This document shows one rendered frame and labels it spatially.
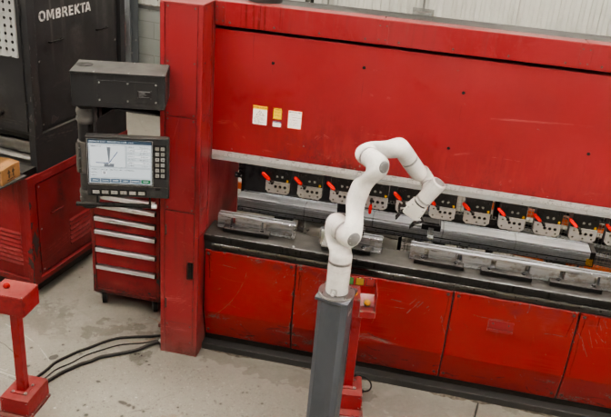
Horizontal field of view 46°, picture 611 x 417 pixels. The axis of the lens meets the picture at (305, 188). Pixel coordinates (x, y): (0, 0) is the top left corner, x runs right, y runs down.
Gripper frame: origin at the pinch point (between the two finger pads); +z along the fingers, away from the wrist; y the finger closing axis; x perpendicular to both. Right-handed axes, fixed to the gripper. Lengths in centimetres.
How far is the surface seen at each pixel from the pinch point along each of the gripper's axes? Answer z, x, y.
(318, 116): -2, -43, 67
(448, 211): -1.8, -36.8, -26.9
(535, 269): -3, -35, -90
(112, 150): 58, 12, 152
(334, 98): -16, -45, 66
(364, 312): 59, 10, -16
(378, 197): 17.1, -37.0, 10.3
